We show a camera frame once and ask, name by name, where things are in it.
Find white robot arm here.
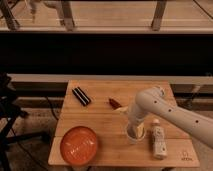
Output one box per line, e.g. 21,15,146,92
118,86,213,149

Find white plastic bottle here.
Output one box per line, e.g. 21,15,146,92
152,119,167,160

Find black rectangular box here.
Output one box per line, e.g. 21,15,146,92
72,87,91,106

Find black tripod stand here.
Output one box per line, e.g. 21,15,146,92
0,72,50,171

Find wooden table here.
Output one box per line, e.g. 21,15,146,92
48,80,199,167

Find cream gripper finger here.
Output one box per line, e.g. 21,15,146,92
135,123,144,137
116,106,128,114

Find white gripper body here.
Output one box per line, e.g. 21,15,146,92
127,103,148,126

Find red chili pepper toy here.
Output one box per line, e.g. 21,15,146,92
109,98,121,110

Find orange plate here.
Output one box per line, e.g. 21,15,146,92
60,126,98,166

